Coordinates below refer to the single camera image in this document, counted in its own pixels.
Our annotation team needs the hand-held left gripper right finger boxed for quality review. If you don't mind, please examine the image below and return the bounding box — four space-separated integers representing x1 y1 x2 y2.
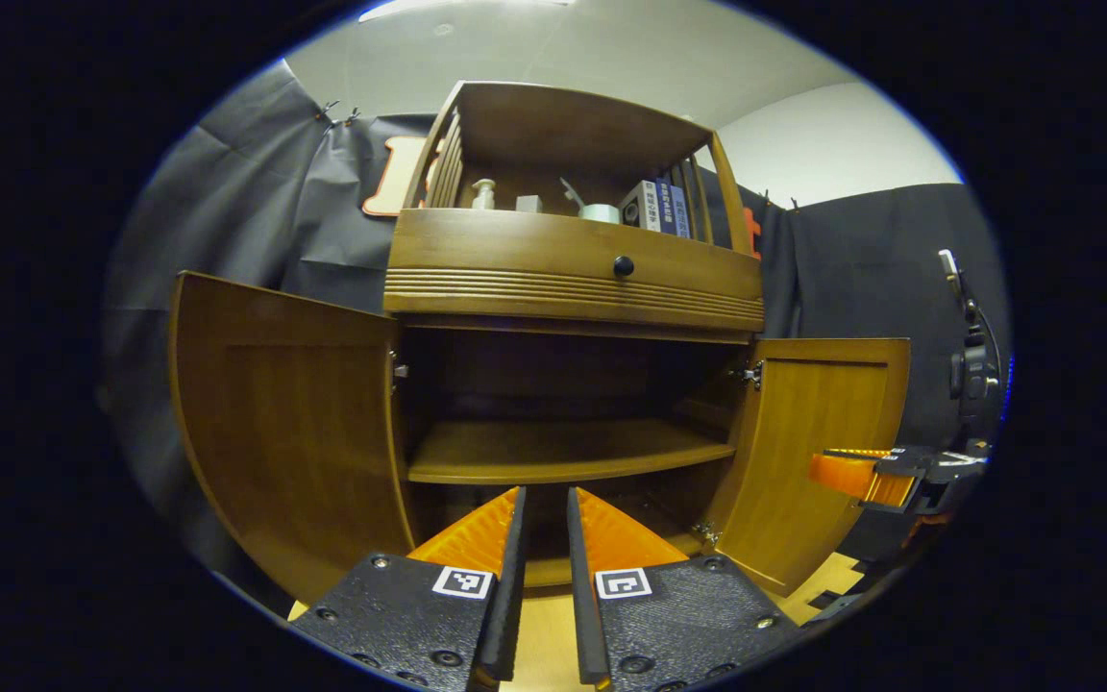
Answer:
568 485 809 692

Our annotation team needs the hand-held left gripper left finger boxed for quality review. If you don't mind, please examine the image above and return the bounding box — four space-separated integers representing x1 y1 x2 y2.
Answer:
289 485 528 692

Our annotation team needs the wooden cabinet door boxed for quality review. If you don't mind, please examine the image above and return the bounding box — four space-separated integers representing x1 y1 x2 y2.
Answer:
169 271 418 605
702 336 912 597

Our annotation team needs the wooden double-door shoe cabinet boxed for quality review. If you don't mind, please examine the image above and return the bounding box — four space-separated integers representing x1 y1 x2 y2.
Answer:
169 80 912 606

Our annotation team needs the wooden cabinet drawer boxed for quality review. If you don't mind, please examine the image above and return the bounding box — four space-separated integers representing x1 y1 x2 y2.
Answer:
383 209 766 334

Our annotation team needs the wooden inner shelf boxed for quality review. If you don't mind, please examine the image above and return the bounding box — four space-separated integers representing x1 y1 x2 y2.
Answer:
407 418 737 484

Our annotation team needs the white book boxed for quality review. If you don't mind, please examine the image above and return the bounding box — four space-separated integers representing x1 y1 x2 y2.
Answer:
623 181 662 232

